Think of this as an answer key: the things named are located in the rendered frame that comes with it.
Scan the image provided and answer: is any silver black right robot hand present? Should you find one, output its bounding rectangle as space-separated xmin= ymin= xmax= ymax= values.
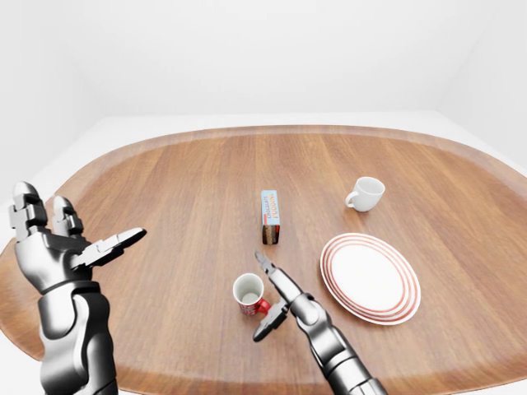
xmin=252 ymin=250 xmax=316 ymax=343

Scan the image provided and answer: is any chocolate pudding box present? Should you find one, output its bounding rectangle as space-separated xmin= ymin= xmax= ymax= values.
xmin=259 ymin=189 xmax=284 ymax=246

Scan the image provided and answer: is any white plate with red rings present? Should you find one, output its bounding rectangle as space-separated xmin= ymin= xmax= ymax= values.
xmin=319 ymin=232 xmax=422 ymax=327

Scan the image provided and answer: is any red mug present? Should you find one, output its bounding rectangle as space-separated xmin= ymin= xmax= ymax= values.
xmin=232 ymin=272 xmax=273 ymax=318

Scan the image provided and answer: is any white mug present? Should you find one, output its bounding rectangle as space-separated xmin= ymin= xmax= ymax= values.
xmin=344 ymin=176 xmax=386 ymax=213

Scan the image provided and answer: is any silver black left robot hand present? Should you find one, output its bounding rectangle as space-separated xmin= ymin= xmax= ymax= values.
xmin=7 ymin=180 xmax=148 ymax=295

